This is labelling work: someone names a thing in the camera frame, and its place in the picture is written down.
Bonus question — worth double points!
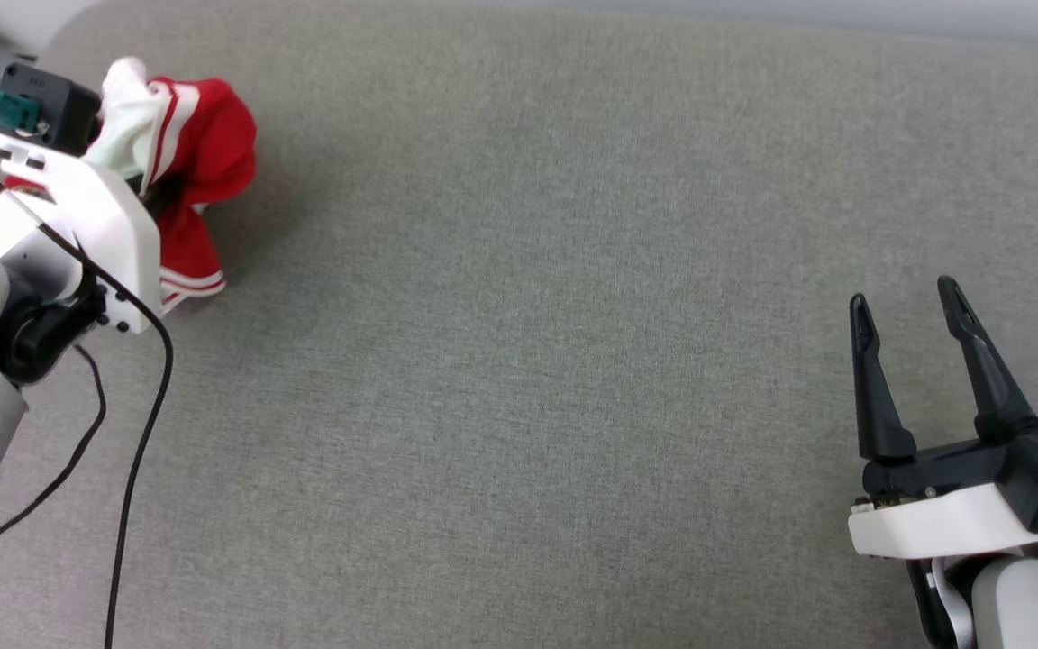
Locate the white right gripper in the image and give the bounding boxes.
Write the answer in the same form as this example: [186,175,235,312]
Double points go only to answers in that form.
[847,276,1038,562]

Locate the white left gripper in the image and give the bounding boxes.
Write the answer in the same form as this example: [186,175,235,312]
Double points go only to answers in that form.
[0,131,182,334]

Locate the red and white basketball jersey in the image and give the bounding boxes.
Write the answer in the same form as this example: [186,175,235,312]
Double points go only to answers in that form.
[82,57,259,316]

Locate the grey fabric sofa cushion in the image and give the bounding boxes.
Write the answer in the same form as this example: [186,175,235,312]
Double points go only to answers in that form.
[0,0,1038,649]

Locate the thin black cable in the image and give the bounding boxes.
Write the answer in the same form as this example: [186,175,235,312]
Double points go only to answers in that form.
[0,345,109,580]

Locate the thick black cable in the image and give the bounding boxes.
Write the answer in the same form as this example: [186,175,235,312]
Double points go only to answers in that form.
[0,95,175,649]

